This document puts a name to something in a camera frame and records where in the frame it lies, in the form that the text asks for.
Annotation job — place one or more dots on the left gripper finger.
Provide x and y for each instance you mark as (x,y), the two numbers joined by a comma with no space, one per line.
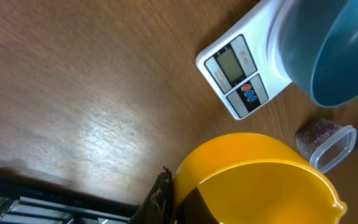
(157,208)

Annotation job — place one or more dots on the yellow measuring scoop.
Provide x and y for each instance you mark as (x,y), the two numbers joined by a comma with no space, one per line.
(252,178)

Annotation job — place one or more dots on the teal plastic bowl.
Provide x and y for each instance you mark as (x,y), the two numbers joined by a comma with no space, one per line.
(319,49)

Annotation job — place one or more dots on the red azuki beans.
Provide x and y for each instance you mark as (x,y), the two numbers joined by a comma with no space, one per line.
(311,135)

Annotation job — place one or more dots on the clear plastic container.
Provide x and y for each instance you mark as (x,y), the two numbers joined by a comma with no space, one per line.
(334,149)

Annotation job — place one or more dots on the aluminium frame rail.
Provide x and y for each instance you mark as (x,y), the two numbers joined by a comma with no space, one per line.
(20,203)

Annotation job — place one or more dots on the white digital kitchen scale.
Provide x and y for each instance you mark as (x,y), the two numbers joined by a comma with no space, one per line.
(244,66)

